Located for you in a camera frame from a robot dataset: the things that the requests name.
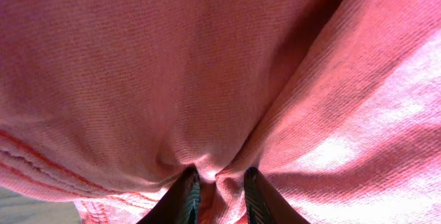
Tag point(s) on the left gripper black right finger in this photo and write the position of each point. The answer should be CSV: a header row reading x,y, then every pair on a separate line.
x,y
264,203

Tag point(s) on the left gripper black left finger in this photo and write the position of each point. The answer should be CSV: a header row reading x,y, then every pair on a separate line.
x,y
181,202

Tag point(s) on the red soccer t-shirt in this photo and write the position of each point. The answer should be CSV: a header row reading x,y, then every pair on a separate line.
x,y
337,102

